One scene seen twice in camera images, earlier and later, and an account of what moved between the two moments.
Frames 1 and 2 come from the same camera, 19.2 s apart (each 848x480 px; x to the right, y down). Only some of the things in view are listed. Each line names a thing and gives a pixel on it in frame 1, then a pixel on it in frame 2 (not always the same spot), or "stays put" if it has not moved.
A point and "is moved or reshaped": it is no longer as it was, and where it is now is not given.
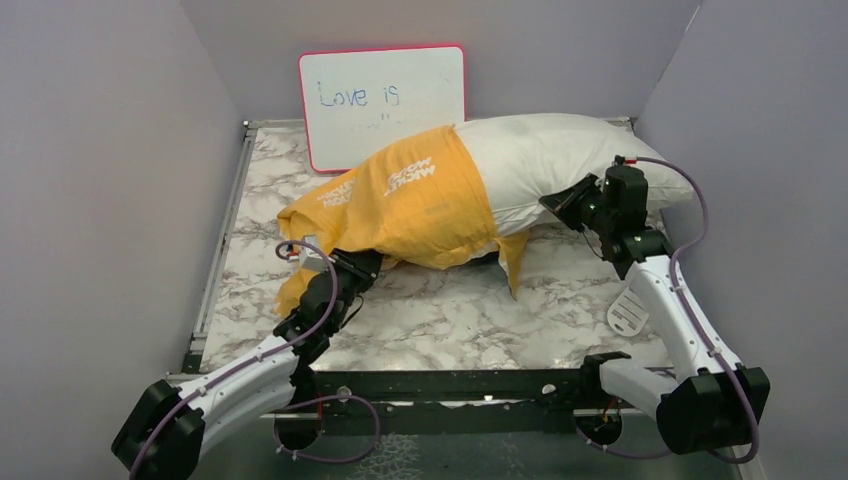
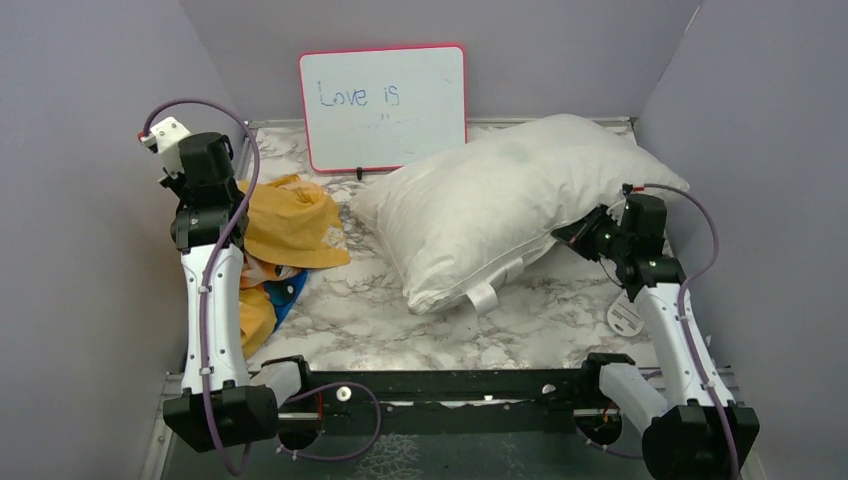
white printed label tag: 627,316 stays put
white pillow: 521,158 is moved or reshaped
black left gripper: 363,265 to 177,186
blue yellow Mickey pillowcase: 417,206 to 292,227
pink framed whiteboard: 359,101 stays put
